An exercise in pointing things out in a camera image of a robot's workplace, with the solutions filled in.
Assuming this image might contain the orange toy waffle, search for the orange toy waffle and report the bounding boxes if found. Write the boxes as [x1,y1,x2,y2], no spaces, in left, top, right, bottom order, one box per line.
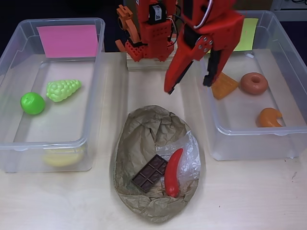
[211,71,239,100]

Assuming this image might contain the brown toy doughnut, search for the brown toy doughnut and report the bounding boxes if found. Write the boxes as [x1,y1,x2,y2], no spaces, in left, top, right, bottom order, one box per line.
[240,72,269,95]

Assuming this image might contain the orange toy croissant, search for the orange toy croissant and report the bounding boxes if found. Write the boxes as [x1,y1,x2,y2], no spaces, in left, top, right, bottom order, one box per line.
[255,107,283,128]

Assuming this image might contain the red toy chili pepper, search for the red toy chili pepper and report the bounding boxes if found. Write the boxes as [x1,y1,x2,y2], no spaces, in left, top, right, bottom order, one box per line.
[165,148,184,198]

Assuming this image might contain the brown toy chocolate bar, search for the brown toy chocolate bar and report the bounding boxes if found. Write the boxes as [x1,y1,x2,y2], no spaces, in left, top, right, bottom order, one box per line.
[131,154,168,194]

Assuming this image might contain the pale green toy grapes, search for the pale green toy grapes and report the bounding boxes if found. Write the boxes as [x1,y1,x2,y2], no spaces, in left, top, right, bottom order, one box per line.
[46,79,83,103]

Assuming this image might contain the yellow toy banana bunch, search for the yellow toy banana bunch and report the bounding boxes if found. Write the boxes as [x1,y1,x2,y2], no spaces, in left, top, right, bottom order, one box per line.
[43,148,84,168]

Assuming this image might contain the green toy apple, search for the green toy apple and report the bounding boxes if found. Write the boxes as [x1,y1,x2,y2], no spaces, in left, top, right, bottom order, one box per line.
[20,92,46,115]

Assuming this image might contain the yellow-green paper label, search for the yellow-green paper label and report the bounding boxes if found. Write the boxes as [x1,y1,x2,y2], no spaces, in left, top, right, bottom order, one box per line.
[234,18,260,52]

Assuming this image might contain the clear plastic bin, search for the clear plastic bin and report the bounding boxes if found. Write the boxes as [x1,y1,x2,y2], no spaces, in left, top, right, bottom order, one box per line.
[190,10,307,161]
[0,17,106,173]

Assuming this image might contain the pink paper label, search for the pink paper label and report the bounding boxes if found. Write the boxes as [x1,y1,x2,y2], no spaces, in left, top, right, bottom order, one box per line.
[36,24,99,58]

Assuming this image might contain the wooden base block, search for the wooden base block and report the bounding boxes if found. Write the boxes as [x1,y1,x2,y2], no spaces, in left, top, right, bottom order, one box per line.
[126,45,178,71]

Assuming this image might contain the orange table clamp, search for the orange table clamp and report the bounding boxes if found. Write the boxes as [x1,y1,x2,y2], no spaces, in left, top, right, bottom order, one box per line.
[114,4,142,52]

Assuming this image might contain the crumpled brown paper bag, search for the crumpled brown paper bag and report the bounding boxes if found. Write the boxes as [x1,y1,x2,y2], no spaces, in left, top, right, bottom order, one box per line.
[111,104,201,225]

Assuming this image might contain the white wrist servo cable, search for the white wrist servo cable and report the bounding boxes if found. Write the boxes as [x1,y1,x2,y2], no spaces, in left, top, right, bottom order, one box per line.
[193,0,214,29]

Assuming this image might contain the black base cables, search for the black base cables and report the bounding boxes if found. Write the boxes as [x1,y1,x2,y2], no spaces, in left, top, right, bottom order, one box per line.
[169,6,184,39]

